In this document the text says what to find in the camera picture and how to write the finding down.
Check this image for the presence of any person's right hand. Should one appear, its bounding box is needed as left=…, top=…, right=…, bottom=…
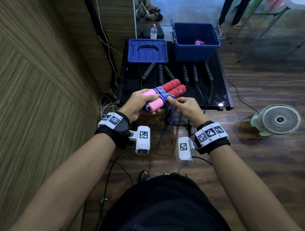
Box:
left=166, top=96, right=209, bottom=129

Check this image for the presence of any person's left hand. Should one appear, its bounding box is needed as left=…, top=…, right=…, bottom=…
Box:
left=118, top=88, right=161, bottom=123

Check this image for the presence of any red-handled blue jump rope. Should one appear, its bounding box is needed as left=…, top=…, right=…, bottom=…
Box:
left=140, top=78, right=187, bottom=143

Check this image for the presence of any black green-striped jump rope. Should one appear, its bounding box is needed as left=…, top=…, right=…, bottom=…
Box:
left=139, top=62, right=177, bottom=91

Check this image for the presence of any blue plastic bin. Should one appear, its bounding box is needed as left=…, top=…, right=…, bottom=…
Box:
left=172, top=22, right=221, bottom=63

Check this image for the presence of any person's right forearm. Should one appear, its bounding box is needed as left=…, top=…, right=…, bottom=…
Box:
left=209, top=145, right=302, bottom=231

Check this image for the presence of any person's left forearm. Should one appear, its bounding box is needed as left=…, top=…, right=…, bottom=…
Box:
left=9, top=133, right=116, bottom=231

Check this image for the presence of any blue bin lid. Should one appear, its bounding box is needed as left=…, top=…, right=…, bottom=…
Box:
left=127, top=38, right=169, bottom=64

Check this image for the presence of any person's left foot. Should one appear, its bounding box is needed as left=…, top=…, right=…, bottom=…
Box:
left=139, top=170, right=151, bottom=182

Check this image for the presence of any person's black clothing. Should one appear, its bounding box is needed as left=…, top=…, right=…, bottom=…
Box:
left=100, top=175, right=232, bottom=231

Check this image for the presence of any black glossy low table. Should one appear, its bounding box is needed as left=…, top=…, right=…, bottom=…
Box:
left=116, top=39, right=234, bottom=112

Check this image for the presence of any black wristband with marker tags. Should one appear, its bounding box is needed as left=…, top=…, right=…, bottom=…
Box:
left=190, top=121, right=231, bottom=155
left=95, top=112, right=130, bottom=150

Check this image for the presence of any black pouch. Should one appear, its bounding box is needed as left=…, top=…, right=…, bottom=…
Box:
left=137, top=26, right=165, bottom=40

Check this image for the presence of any white floor fan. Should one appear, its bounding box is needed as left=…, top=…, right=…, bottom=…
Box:
left=250, top=104, right=302, bottom=136

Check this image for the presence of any white folding table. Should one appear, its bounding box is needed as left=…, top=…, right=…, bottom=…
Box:
left=230, top=0, right=305, bottom=62

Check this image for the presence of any white cable coil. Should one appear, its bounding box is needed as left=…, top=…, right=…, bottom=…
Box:
left=100, top=96, right=117, bottom=119

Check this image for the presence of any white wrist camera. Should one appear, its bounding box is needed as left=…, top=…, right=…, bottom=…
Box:
left=178, top=137, right=196, bottom=162
left=128, top=125, right=151, bottom=155

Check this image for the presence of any black floor cable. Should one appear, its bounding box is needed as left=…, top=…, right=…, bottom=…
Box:
left=227, top=82, right=258, bottom=112

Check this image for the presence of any black camera cable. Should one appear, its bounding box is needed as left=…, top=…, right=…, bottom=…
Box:
left=177, top=156, right=213, bottom=175
left=95, top=147, right=136, bottom=231

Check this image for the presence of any white wall cable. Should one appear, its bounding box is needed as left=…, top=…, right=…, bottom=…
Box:
left=95, top=0, right=123, bottom=91

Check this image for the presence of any thin white hanging cable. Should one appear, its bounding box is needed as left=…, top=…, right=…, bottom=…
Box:
left=217, top=7, right=229, bottom=41

